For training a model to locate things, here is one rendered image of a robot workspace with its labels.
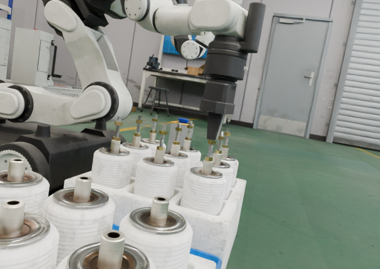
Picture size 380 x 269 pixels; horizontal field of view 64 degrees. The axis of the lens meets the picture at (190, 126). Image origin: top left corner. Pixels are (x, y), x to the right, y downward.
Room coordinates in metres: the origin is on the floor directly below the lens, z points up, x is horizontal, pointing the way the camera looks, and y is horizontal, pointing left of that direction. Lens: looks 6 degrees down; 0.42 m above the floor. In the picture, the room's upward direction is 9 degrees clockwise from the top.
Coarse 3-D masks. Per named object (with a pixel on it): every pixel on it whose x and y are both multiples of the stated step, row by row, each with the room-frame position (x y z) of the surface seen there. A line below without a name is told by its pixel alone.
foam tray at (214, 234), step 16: (112, 192) 0.65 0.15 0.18; (128, 192) 0.69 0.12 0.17; (176, 192) 0.74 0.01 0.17; (240, 192) 0.81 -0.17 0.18; (128, 208) 0.64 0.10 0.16; (176, 208) 0.62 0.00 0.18; (224, 208) 0.67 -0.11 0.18; (240, 208) 0.90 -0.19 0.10; (192, 224) 0.60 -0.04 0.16; (208, 224) 0.59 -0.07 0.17; (224, 224) 0.58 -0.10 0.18; (192, 240) 0.60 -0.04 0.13; (208, 240) 0.59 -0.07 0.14; (224, 240) 0.58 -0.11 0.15; (224, 256) 0.62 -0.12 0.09
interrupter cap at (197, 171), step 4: (192, 168) 0.68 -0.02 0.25; (196, 168) 0.69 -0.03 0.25; (200, 168) 0.70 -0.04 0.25; (192, 172) 0.65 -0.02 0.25; (196, 172) 0.66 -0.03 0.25; (200, 172) 0.67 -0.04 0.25; (212, 172) 0.69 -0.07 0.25; (216, 172) 0.68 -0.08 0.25; (220, 172) 0.69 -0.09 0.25; (204, 176) 0.64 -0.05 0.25; (208, 176) 0.64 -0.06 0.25; (212, 176) 0.64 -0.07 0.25; (216, 176) 0.64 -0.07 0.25; (220, 176) 0.65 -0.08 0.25
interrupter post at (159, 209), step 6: (156, 198) 0.38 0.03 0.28; (162, 198) 0.39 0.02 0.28; (156, 204) 0.37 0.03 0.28; (162, 204) 0.37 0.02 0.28; (168, 204) 0.38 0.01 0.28; (156, 210) 0.37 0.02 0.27; (162, 210) 0.37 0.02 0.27; (150, 216) 0.38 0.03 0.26; (156, 216) 0.37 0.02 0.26; (162, 216) 0.37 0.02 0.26; (156, 222) 0.37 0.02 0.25; (162, 222) 0.37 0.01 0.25
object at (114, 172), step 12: (96, 156) 0.70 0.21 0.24; (108, 156) 0.69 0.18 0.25; (120, 156) 0.70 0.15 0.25; (132, 156) 0.74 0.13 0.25; (96, 168) 0.70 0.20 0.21; (108, 168) 0.69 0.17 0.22; (120, 168) 0.70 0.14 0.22; (96, 180) 0.69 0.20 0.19; (108, 180) 0.69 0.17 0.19; (120, 180) 0.70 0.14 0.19
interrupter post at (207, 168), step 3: (204, 159) 0.68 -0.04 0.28; (204, 162) 0.67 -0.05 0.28; (207, 162) 0.66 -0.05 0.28; (210, 162) 0.66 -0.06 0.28; (204, 165) 0.67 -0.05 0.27; (207, 165) 0.66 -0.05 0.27; (210, 165) 0.66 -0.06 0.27; (204, 168) 0.66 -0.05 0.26; (207, 168) 0.66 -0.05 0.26; (210, 168) 0.67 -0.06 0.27; (204, 171) 0.66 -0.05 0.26; (207, 171) 0.66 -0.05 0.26; (210, 171) 0.67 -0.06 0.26; (207, 174) 0.66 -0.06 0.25; (210, 174) 0.67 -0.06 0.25
